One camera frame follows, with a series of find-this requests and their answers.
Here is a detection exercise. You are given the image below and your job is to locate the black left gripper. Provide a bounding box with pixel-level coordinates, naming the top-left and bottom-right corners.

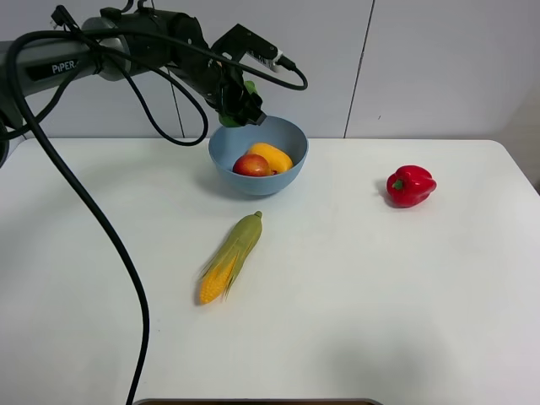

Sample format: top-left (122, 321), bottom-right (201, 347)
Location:
top-left (170, 45), bottom-right (267, 126)

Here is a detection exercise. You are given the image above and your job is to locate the green lime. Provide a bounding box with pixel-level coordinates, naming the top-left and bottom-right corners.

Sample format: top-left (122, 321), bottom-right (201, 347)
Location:
top-left (218, 80), bottom-right (262, 127)

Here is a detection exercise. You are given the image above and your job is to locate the red apple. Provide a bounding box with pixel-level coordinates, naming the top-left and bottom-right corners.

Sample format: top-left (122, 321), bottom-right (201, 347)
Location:
top-left (233, 154), bottom-right (273, 177)

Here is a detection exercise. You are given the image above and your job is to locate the yellow mango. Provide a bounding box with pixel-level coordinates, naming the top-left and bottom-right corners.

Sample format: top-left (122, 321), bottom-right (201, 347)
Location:
top-left (247, 143), bottom-right (294, 175)

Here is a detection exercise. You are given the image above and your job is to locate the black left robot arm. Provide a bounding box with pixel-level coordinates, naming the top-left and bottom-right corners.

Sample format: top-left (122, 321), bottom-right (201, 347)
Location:
top-left (1, 4), bottom-right (272, 159)

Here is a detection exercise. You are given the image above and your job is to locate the blue plastic bowl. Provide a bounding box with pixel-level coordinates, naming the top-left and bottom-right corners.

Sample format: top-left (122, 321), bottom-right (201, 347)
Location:
top-left (208, 116), bottom-right (309, 197)

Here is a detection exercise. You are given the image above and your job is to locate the corn cob with husk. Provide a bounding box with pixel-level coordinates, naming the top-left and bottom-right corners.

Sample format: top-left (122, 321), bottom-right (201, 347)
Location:
top-left (197, 211), bottom-right (262, 305)

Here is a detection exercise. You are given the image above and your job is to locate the red bell pepper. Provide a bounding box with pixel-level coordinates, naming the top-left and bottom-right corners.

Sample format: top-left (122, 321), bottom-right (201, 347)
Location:
top-left (386, 165), bottom-right (437, 208)

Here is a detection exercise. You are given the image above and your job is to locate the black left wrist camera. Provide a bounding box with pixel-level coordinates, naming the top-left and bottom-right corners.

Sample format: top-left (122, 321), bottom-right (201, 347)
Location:
top-left (211, 24), bottom-right (296, 73)

